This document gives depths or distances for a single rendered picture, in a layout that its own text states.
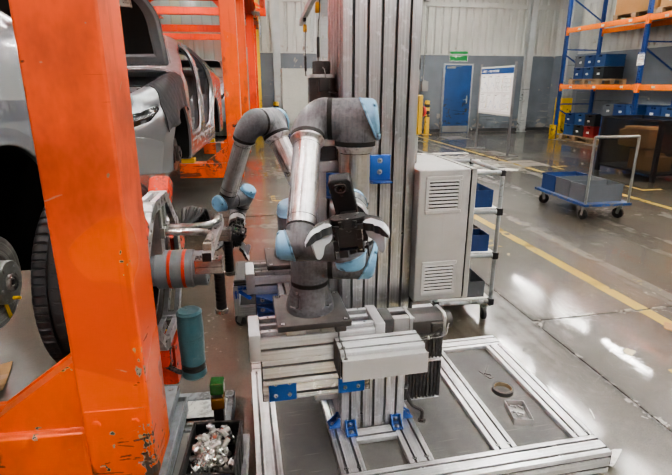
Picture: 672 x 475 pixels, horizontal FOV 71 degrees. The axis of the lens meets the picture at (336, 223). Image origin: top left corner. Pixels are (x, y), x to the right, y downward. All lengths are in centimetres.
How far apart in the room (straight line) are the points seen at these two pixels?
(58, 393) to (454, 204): 125
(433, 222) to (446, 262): 16
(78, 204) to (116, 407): 51
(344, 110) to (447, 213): 55
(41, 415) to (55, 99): 76
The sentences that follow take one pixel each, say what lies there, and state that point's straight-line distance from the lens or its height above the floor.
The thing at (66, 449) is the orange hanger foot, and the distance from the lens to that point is 146.
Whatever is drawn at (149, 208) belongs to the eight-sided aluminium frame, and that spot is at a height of 111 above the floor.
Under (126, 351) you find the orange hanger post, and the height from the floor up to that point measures 89.
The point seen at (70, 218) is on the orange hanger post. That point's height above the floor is 122.
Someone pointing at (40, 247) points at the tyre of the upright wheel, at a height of 104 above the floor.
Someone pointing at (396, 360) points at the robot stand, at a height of 71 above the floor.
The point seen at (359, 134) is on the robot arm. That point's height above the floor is 137.
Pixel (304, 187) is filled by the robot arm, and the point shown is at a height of 125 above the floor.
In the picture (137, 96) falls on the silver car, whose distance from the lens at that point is 434.
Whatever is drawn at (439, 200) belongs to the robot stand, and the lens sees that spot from 162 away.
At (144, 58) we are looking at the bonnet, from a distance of 515.
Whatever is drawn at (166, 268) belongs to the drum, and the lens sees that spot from 178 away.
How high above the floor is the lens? 150
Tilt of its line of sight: 16 degrees down
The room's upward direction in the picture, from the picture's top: straight up
